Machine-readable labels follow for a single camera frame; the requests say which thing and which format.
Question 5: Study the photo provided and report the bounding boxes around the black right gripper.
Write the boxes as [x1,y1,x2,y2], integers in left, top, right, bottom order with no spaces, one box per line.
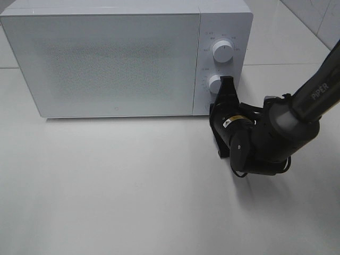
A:
[209,76,263,158]

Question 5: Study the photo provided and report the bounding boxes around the white timer knob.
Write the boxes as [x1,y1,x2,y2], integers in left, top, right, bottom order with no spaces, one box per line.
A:
[208,75,221,94]

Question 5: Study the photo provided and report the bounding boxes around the round white door button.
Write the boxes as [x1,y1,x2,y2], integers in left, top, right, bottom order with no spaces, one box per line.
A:
[205,103,211,113]

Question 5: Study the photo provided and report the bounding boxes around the white microwave door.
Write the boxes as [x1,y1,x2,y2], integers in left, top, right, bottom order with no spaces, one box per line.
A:
[1,14,199,118]

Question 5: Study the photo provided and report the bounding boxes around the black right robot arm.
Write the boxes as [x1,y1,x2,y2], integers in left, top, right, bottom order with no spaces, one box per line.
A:
[209,45,339,178]

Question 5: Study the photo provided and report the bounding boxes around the upper white power knob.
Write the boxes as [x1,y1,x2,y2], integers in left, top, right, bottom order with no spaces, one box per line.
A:
[212,39,234,63]

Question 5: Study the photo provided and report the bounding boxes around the white microwave oven body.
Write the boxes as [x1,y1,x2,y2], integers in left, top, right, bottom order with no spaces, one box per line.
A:
[1,1,253,118]

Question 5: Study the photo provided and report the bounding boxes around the black camera cable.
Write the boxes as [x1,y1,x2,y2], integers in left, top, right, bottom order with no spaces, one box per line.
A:
[232,156,292,178]

